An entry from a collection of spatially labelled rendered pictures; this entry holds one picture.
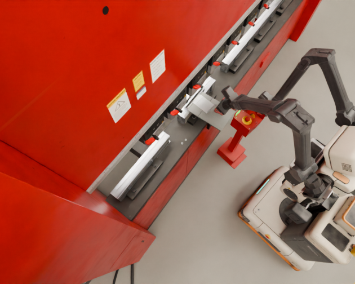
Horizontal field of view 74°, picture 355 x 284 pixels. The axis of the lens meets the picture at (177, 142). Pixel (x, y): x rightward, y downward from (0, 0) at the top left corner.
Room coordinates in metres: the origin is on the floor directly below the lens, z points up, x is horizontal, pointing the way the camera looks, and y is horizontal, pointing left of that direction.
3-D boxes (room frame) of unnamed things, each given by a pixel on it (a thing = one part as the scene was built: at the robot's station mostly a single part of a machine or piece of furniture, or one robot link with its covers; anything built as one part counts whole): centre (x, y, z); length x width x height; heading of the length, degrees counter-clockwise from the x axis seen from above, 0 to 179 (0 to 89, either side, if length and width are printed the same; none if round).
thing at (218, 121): (0.82, -0.23, 1.00); 0.26 x 0.18 x 0.01; 53
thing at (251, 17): (1.37, -0.45, 1.26); 0.15 x 0.09 x 0.17; 143
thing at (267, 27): (1.68, -0.75, 0.89); 0.30 x 0.05 x 0.03; 143
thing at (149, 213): (1.40, -0.53, 0.41); 3.00 x 0.21 x 0.83; 143
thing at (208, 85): (0.95, -0.14, 0.92); 0.39 x 0.06 x 0.10; 143
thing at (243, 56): (1.36, -0.51, 0.89); 0.30 x 0.05 x 0.03; 143
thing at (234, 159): (0.88, -0.57, 0.06); 0.25 x 0.20 x 0.12; 43
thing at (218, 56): (1.05, -0.21, 1.26); 0.15 x 0.09 x 0.17; 143
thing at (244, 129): (0.91, -0.55, 0.75); 0.20 x 0.16 x 0.18; 133
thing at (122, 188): (0.47, 0.22, 0.92); 0.50 x 0.06 x 0.10; 143
